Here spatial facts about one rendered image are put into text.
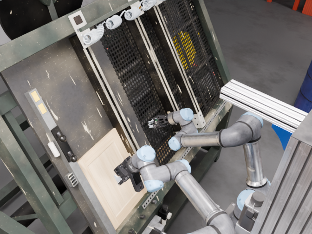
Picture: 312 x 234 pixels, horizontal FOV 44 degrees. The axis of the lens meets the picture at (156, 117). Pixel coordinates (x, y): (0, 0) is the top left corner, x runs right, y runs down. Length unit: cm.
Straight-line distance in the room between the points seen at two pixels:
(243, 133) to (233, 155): 232
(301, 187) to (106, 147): 122
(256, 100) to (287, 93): 405
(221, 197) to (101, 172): 180
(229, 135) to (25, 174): 100
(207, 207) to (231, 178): 247
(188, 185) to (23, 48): 100
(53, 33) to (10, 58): 29
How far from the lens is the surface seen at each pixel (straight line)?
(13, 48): 192
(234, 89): 150
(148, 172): 166
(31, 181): 195
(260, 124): 206
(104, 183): 229
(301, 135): 138
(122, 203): 240
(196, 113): 300
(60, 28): 211
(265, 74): 580
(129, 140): 236
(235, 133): 194
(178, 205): 342
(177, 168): 170
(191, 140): 210
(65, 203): 218
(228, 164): 415
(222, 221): 150
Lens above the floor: 283
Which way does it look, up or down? 38 degrees down
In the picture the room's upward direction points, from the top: 7 degrees clockwise
